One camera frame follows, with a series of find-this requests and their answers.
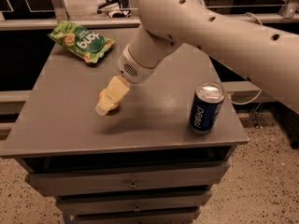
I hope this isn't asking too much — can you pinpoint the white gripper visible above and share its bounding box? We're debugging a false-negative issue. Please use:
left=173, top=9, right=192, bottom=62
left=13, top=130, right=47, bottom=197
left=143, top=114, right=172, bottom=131
left=95, top=45, right=156, bottom=116

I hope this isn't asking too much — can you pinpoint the orange fruit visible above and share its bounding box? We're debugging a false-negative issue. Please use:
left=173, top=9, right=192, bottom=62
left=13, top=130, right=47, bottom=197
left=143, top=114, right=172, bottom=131
left=98, top=89, right=106, bottom=100

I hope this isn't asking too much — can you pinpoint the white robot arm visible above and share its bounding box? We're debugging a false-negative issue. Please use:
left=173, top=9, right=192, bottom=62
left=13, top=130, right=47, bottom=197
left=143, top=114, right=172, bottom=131
left=118, top=0, right=299, bottom=113

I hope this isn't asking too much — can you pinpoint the blue pepsi can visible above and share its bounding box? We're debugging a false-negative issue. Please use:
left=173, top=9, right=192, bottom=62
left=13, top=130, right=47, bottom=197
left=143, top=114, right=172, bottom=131
left=189, top=82, right=224, bottom=133

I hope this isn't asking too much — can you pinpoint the green chip bag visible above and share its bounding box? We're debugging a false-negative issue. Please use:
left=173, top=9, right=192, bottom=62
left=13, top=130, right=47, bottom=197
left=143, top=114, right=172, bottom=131
left=49, top=21, right=115, bottom=64

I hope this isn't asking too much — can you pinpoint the grey drawer cabinet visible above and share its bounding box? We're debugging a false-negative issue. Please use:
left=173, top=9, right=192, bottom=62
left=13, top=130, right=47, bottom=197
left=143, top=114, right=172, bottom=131
left=1, top=29, right=248, bottom=224

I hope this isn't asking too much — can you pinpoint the grey metal railing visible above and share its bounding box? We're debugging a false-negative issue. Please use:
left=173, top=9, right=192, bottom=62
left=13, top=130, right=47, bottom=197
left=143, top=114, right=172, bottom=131
left=1, top=0, right=299, bottom=23

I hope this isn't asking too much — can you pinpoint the white cable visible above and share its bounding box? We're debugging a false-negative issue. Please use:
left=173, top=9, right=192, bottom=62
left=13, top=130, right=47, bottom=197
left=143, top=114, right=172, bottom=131
left=229, top=12, right=264, bottom=106

